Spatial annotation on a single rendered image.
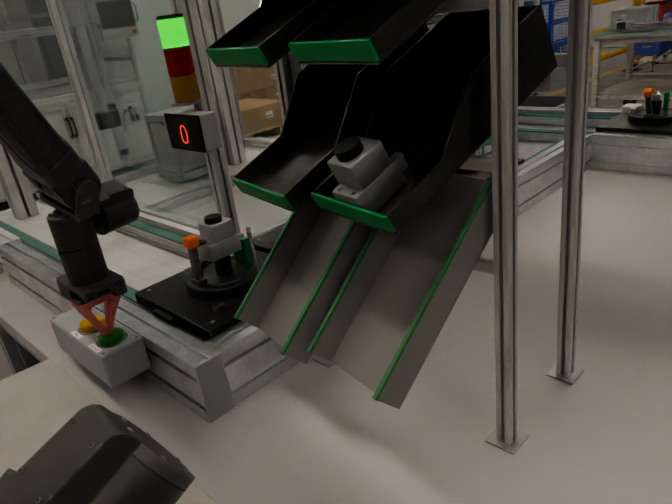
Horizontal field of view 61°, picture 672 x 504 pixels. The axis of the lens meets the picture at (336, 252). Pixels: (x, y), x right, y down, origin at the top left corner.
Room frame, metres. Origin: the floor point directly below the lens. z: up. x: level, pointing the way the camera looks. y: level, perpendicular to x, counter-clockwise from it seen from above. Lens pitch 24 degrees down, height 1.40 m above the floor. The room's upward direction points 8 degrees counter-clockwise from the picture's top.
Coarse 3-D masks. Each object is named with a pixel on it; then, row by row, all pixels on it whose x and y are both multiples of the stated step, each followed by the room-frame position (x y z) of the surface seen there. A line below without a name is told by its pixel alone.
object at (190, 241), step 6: (186, 240) 0.88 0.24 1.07; (192, 240) 0.88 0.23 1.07; (204, 240) 0.91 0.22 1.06; (186, 246) 0.89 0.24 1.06; (192, 246) 0.88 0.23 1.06; (198, 246) 0.89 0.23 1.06; (192, 252) 0.88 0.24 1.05; (192, 258) 0.89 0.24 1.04; (198, 258) 0.89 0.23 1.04; (192, 264) 0.89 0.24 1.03; (198, 264) 0.89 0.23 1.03; (192, 270) 0.89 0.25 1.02; (198, 270) 0.89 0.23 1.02; (198, 276) 0.88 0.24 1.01
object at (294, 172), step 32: (416, 32) 0.74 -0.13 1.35; (320, 64) 0.81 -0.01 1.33; (384, 64) 0.71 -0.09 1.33; (320, 96) 0.81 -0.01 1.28; (352, 96) 0.68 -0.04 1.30; (288, 128) 0.78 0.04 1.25; (320, 128) 0.78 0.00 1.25; (352, 128) 0.68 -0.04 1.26; (256, 160) 0.75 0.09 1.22; (288, 160) 0.74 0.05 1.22; (320, 160) 0.65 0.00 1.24; (256, 192) 0.68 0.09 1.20; (288, 192) 0.62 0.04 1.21
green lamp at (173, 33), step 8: (160, 24) 1.13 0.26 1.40; (168, 24) 1.12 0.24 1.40; (176, 24) 1.13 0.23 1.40; (184, 24) 1.14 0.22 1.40; (160, 32) 1.13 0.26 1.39; (168, 32) 1.12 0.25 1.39; (176, 32) 1.12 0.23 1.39; (184, 32) 1.14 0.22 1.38; (168, 40) 1.12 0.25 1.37; (176, 40) 1.12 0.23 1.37; (184, 40) 1.13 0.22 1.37
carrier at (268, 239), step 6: (276, 228) 1.16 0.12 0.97; (282, 228) 1.16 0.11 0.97; (264, 234) 1.13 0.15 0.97; (270, 234) 1.13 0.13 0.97; (276, 234) 1.13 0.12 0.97; (258, 240) 1.10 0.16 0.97; (264, 240) 1.10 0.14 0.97; (270, 240) 1.10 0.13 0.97; (258, 246) 1.08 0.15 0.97; (264, 246) 1.07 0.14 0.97; (270, 246) 1.06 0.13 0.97; (264, 252) 1.06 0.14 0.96
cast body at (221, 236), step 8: (208, 216) 0.93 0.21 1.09; (216, 216) 0.92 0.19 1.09; (200, 224) 0.92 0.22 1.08; (208, 224) 0.91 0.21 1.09; (216, 224) 0.91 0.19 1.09; (224, 224) 0.92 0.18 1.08; (232, 224) 0.93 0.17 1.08; (200, 232) 0.93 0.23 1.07; (208, 232) 0.91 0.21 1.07; (216, 232) 0.90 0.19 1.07; (224, 232) 0.91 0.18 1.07; (232, 232) 0.92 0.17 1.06; (240, 232) 0.96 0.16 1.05; (208, 240) 0.91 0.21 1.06; (216, 240) 0.90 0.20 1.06; (224, 240) 0.91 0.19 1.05; (232, 240) 0.92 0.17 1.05; (200, 248) 0.91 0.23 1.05; (208, 248) 0.89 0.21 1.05; (216, 248) 0.90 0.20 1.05; (224, 248) 0.91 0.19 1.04; (232, 248) 0.92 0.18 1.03; (240, 248) 0.93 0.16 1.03; (200, 256) 0.92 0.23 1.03; (208, 256) 0.90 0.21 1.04; (216, 256) 0.90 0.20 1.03; (224, 256) 0.91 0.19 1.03
